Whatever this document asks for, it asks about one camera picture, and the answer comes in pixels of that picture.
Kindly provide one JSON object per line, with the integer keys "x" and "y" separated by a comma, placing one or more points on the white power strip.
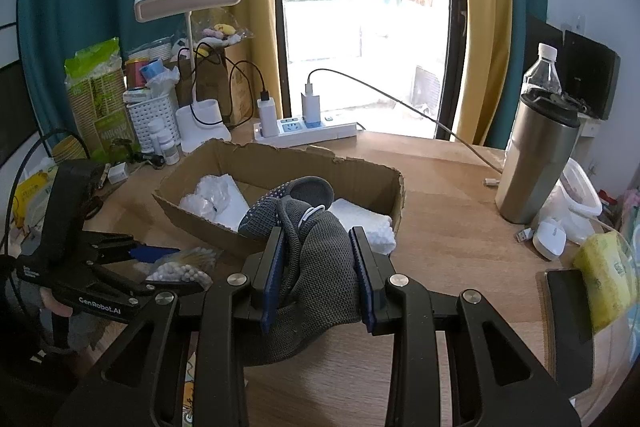
{"x": 310, "y": 129}

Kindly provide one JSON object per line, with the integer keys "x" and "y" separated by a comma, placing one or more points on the white plastic container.
{"x": 580, "y": 202}

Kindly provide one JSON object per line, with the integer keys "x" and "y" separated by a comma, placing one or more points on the cotton swab bag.
{"x": 182, "y": 264}

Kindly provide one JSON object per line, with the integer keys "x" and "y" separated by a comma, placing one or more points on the white plastic basket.
{"x": 150, "y": 122}

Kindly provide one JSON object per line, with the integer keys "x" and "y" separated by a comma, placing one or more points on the green and black clip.
{"x": 122, "y": 149}

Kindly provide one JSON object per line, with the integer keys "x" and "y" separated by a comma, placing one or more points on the small usb dongle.
{"x": 525, "y": 234}

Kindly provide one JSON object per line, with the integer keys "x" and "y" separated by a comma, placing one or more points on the clear water bottle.
{"x": 540, "y": 72}

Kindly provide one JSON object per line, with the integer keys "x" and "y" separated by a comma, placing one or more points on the yellow wet wipes pack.
{"x": 605, "y": 282}

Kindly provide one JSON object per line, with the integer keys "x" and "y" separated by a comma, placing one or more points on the small white charger block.
{"x": 117, "y": 173}

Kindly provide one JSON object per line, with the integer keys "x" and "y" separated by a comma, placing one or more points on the black smartphone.
{"x": 567, "y": 327}

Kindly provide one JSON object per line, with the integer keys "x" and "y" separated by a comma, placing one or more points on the brown paper bag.
{"x": 230, "y": 87}

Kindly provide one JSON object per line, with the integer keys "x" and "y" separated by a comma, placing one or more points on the small cartoon tissue pack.
{"x": 189, "y": 387}

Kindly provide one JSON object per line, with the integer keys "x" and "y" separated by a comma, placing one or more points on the white desk lamp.
{"x": 200, "y": 122}

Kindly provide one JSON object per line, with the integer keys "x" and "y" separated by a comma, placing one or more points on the brown cardboard box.
{"x": 280, "y": 167}

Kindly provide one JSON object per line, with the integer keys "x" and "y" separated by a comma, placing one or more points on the red can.
{"x": 134, "y": 74}

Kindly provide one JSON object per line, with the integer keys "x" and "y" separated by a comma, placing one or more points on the narrow yellow curtain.
{"x": 487, "y": 22}

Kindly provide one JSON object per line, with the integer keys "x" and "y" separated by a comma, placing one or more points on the steel tumbler with black lid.
{"x": 535, "y": 162}

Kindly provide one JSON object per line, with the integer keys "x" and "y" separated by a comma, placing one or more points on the yellow bag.
{"x": 32, "y": 202}

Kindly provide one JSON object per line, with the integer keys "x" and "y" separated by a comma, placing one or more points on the white pill bottle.
{"x": 172, "y": 153}
{"x": 156, "y": 132}
{"x": 165, "y": 142}

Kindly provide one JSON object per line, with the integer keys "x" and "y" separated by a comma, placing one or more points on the outdoor white appliance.
{"x": 426, "y": 92}

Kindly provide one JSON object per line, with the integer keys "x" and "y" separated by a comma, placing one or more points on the person's left hand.
{"x": 52, "y": 302}

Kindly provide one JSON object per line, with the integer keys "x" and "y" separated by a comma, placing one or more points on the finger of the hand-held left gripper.
{"x": 150, "y": 288}
{"x": 155, "y": 253}

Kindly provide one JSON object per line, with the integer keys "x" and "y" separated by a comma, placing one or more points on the gray mesh shoe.
{"x": 315, "y": 247}

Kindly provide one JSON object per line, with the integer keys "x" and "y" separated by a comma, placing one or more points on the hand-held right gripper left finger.
{"x": 272, "y": 279}

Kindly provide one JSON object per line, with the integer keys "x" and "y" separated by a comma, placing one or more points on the green package of paper cups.
{"x": 97, "y": 102}

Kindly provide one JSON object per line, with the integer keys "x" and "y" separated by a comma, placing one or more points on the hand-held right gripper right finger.
{"x": 362, "y": 279}

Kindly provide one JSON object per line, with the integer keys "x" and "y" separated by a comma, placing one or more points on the clear bag of plush toys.
{"x": 222, "y": 29}

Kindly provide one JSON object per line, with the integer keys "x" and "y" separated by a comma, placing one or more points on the clear bubble wrap bag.
{"x": 212, "y": 199}

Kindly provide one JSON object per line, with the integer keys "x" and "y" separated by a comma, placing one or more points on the dark sliding door frame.
{"x": 452, "y": 22}

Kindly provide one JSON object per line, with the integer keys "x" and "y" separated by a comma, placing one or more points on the white paper towel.
{"x": 365, "y": 222}

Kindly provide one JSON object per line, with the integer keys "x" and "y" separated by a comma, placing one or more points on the white computer mouse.
{"x": 550, "y": 239}

